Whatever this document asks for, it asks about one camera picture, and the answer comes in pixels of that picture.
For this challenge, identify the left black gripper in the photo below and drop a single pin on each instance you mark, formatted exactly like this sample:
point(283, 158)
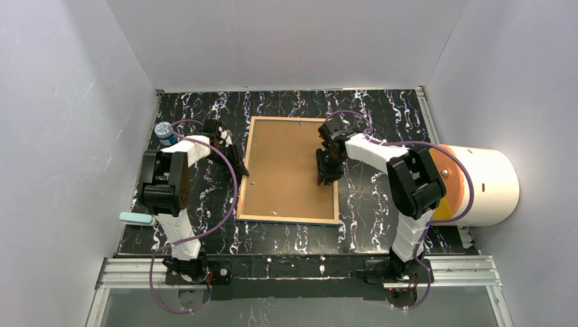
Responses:
point(232, 152)

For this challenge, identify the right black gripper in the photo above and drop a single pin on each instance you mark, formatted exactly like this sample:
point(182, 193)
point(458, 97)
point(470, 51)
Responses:
point(329, 160)

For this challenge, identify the blue wooden picture frame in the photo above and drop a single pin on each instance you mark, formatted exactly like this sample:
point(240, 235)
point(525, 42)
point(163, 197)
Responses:
point(289, 221)

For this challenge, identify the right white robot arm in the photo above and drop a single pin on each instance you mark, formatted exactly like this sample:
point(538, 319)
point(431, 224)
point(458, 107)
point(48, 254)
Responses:
point(416, 188)

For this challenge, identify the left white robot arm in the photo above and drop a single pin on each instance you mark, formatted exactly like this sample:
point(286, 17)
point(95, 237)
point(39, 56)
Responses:
point(164, 188)

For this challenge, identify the small blue lidded jar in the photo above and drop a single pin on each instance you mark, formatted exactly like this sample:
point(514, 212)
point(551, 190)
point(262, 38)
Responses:
point(166, 137)

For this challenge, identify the light blue eraser block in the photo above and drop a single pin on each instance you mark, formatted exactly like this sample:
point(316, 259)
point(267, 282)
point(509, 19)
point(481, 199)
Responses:
point(131, 218)

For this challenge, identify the white cylinder with orange face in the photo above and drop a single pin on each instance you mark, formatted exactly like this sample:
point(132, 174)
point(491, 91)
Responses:
point(496, 186)

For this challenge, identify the aluminium rail base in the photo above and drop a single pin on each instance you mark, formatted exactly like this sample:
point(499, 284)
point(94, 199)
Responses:
point(300, 290)

